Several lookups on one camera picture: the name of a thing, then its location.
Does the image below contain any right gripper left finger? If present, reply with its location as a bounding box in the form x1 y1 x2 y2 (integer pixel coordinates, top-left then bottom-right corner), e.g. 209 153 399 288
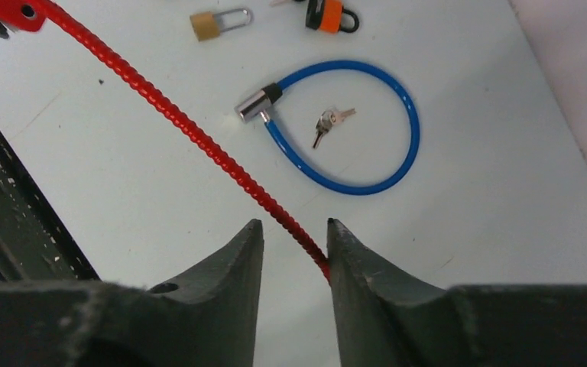
0 219 264 366

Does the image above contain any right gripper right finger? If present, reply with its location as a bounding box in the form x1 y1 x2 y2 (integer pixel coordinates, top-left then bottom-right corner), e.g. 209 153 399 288
327 219 587 366

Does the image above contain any red cable padlock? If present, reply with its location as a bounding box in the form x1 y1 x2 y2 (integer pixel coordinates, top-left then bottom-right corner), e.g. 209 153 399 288
0 1 330 281

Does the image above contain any blue cable lock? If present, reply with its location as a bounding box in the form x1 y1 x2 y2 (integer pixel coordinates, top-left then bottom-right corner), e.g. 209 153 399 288
235 60 421 196

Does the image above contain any brass long-shackle padlock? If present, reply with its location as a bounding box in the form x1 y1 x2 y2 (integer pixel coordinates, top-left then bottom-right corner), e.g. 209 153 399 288
189 8 254 42

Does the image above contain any orange black padlock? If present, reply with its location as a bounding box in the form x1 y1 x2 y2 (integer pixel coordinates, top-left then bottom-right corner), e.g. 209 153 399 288
305 0 360 34

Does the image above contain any blue lock key pair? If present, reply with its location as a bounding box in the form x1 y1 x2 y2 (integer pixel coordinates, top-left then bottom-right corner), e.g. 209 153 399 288
312 109 356 149

